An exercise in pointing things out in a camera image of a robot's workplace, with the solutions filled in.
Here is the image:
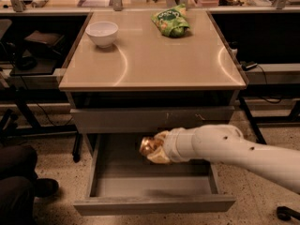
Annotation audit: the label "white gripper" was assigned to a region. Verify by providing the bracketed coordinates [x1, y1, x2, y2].
[147, 127, 199, 164]

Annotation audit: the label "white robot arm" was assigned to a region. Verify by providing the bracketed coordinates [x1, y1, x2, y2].
[140, 125, 300, 194]

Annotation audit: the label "open grey drawer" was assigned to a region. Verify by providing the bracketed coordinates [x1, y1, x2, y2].
[74, 133, 235, 216]

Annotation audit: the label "grey drawer cabinet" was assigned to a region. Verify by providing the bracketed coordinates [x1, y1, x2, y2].
[58, 8, 248, 217]

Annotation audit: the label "closed grey upper drawer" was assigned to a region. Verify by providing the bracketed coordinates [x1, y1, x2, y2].
[70, 106, 234, 133]

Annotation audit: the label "black power adapter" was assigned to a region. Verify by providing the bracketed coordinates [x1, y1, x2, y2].
[241, 61, 258, 71]

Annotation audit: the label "black shoe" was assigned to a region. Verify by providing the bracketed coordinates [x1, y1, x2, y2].
[35, 178, 59, 198]

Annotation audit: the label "green chip bag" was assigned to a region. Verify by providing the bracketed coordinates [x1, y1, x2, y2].
[151, 4, 189, 38]

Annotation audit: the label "white ceramic bowl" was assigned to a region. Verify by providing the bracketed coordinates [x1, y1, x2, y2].
[85, 22, 118, 48]

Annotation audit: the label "black chair caster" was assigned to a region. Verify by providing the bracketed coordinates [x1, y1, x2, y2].
[277, 206, 300, 221]

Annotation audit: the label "person's dark trouser legs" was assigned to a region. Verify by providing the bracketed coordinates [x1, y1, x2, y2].
[0, 146, 38, 225]

